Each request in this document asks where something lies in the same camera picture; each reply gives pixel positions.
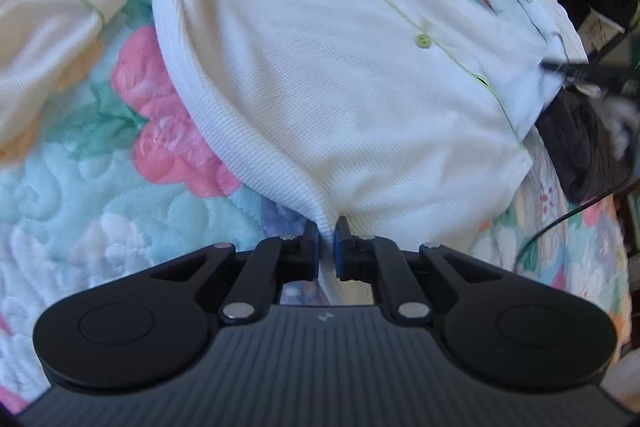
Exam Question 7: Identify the black cable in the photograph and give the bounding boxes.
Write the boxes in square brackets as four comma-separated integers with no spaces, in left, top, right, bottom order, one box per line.
[514,171,637,273]

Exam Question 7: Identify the cream knit baby cardigan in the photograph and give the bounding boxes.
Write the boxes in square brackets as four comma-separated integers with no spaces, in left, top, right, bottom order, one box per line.
[0,0,591,253]

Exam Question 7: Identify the dark brown garment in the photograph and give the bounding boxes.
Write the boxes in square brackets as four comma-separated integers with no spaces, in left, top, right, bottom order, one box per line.
[536,90,631,204]

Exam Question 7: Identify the floral quilted bedspread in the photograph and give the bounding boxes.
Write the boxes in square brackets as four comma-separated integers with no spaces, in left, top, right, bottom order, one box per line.
[1,0,631,413]

